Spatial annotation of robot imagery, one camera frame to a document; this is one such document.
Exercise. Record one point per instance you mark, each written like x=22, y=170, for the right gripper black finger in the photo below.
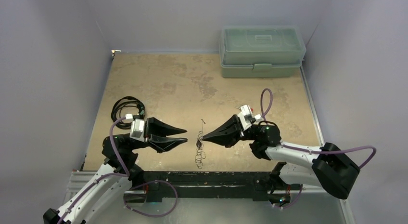
x=230, y=130
x=226, y=141

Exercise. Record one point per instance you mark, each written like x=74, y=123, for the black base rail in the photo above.
x=254, y=185

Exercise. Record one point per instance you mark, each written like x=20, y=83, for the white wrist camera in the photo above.
x=137, y=127
x=246, y=114

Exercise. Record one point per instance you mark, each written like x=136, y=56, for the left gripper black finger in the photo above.
x=165, y=144
x=159, y=128

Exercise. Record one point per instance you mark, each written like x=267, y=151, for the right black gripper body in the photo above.
x=239, y=129

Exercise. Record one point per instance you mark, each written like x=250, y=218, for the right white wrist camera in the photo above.
x=246, y=114

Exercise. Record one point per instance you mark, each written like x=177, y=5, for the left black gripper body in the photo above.
x=136, y=144

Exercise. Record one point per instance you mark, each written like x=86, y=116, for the metal keyring plate with rings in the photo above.
x=200, y=154

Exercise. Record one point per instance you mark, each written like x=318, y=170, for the green plastic storage box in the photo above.
x=260, y=51

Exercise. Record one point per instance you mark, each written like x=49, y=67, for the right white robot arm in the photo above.
x=322, y=166

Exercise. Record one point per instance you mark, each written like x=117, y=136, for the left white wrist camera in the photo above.
x=137, y=127

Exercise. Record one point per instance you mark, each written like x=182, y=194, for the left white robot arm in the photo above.
x=119, y=172

